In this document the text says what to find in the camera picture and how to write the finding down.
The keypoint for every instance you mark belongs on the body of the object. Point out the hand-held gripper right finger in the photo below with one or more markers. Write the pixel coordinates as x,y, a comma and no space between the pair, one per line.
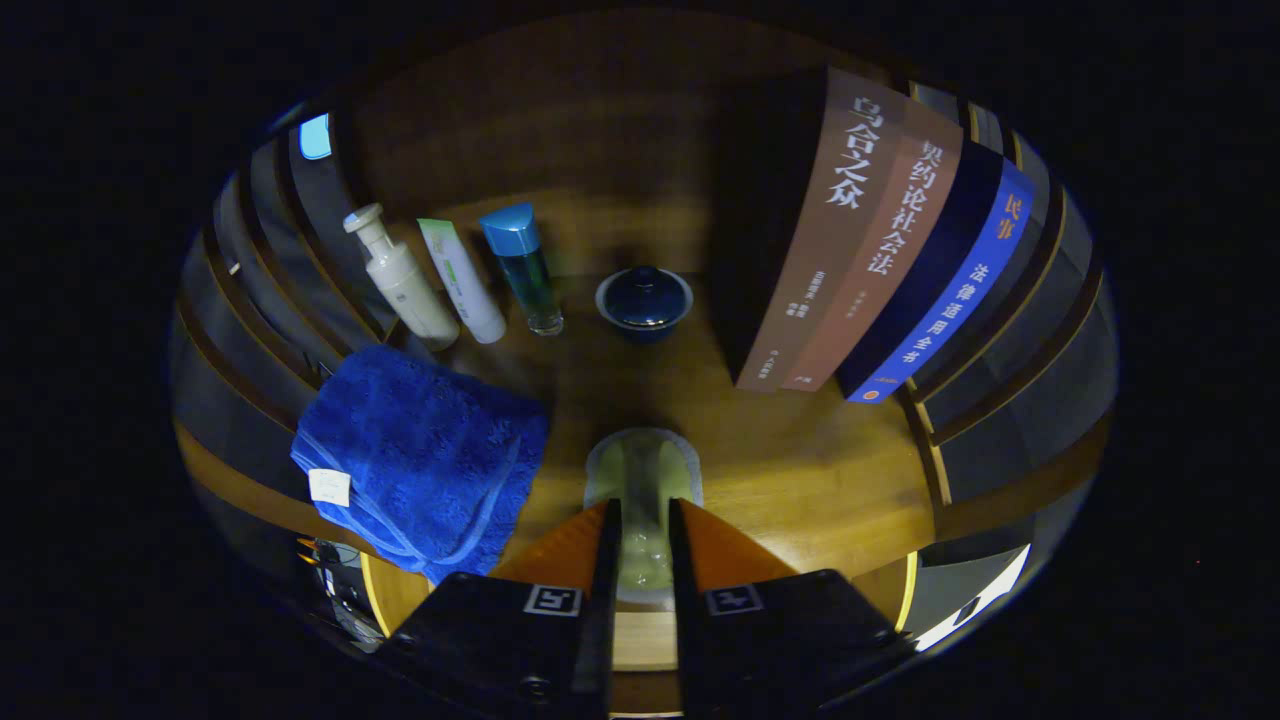
685,620

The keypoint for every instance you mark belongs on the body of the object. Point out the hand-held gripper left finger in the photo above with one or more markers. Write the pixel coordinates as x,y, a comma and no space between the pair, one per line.
600,620

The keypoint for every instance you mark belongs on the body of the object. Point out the yellow brush with white sponge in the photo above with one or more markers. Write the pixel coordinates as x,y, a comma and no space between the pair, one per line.
645,480

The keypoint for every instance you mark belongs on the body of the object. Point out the wooden countertop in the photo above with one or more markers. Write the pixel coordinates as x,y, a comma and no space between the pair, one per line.
800,480

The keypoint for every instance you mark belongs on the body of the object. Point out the wooden cabinet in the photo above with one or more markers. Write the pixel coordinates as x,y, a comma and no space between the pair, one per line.
560,130

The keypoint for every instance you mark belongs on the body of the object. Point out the blue folded towel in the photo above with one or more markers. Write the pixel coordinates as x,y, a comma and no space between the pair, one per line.
420,450

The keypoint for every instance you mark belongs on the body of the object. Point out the black floor device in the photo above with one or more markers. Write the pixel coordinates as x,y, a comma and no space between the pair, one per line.
345,590

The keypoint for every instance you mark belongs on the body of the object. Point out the dark blue lidded teacup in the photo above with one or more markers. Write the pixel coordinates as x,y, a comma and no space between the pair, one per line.
645,305

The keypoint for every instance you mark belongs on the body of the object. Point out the white green tube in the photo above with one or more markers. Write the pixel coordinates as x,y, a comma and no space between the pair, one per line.
465,285

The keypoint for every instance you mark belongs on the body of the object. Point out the teal bottle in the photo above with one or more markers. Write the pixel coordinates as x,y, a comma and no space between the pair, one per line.
525,265

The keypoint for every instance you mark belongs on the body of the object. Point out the white pump bottle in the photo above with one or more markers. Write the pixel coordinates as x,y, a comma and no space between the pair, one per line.
405,285

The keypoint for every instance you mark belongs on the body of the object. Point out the reddish brown book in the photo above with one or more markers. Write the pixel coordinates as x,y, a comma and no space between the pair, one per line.
890,270

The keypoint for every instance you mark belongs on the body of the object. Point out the dark brown book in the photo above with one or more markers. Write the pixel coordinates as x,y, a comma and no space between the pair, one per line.
830,230

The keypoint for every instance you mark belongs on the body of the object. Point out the blue book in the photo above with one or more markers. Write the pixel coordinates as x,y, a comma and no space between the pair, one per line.
960,290

